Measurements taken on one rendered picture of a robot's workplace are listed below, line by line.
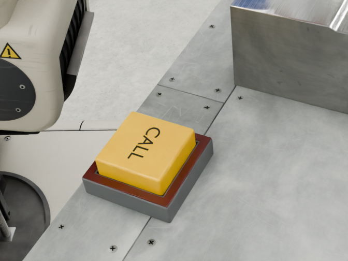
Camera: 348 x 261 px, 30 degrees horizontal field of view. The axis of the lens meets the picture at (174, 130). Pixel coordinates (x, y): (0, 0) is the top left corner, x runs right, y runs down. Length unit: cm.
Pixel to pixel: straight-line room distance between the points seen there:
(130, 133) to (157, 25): 154
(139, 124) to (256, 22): 13
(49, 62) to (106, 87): 112
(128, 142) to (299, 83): 16
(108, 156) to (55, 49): 26
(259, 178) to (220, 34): 20
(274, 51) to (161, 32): 147
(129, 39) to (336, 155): 151
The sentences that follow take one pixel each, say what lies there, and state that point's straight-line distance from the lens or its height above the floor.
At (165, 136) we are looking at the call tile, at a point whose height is 84.
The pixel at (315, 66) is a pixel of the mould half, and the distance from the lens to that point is 56.
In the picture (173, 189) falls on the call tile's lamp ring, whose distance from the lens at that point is 50.
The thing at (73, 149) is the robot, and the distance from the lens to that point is 132.
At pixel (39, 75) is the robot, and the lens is 76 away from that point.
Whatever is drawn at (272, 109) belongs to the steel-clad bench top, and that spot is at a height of 80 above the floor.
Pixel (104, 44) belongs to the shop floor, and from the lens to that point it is 202.
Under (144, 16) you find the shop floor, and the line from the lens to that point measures 210.
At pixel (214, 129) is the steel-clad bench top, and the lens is 57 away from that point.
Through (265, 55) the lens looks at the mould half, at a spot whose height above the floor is 84.
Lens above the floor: 121
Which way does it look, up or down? 45 degrees down
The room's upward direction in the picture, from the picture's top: 9 degrees counter-clockwise
